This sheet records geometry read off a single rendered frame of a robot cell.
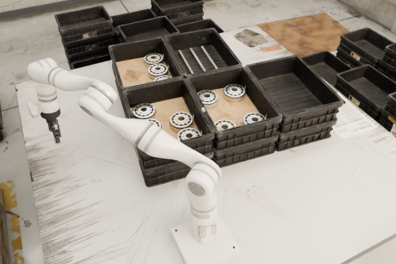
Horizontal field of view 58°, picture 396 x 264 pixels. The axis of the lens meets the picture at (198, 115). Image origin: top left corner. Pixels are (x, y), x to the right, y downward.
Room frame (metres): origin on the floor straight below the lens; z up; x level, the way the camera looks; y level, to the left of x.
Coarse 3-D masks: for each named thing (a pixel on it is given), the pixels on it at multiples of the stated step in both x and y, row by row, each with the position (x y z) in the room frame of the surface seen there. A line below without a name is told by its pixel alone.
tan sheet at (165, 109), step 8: (152, 104) 1.28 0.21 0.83; (160, 104) 1.28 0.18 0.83; (168, 104) 1.28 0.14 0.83; (176, 104) 1.28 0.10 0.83; (184, 104) 1.28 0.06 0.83; (160, 112) 1.23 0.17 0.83; (168, 112) 1.23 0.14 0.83; (176, 112) 1.23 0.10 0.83; (160, 120) 1.17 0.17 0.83; (168, 120) 1.17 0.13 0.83; (168, 128) 1.12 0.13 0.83; (176, 136) 1.08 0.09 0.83
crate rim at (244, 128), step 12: (216, 72) 1.40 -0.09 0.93; (192, 84) 1.31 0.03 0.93; (264, 96) 1.22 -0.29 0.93; (204, 108) 1.14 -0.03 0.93; (276, 108) 1.14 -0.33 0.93; (264, 120) 1.07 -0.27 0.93; (276, 120) 1.08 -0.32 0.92; (216, 132) 1.00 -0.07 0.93; (228, 132) 1.00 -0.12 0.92; (240, 132) 1.02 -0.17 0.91
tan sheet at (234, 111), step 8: (224, 104) 1.28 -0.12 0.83; (232, 104) 1.28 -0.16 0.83; (240, 104) 1.28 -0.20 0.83; (248, 104) 1.28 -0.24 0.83; (208, 112) 1.23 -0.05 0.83; (216, 112) 1.23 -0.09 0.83; (224, 112) 1.23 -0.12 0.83; (232, 112) 1.23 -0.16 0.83; (240, 112) 1.23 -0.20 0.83; (248, 112) 1.23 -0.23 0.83; (256, 112) 1.23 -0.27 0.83; (216, 120) 1.17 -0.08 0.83; (232, 120) 1.17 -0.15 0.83; (240, 120) 1.17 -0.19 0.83
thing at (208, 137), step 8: (176, 80) 1.34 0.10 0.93; (184, 80) 1.34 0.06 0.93; (136, 88) 1.28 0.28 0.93; (192, 96) 1.22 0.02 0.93; (128, 104) 1.17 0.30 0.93; (128, 112) 1.12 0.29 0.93; (200, 112) 1.12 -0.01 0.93; (208, 120) 1.07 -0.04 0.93; (200, 136) 0.98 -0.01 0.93; (208, 136) 0.98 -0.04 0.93; (184, 144) 0.95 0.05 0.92; (192, 144) 0.96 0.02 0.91
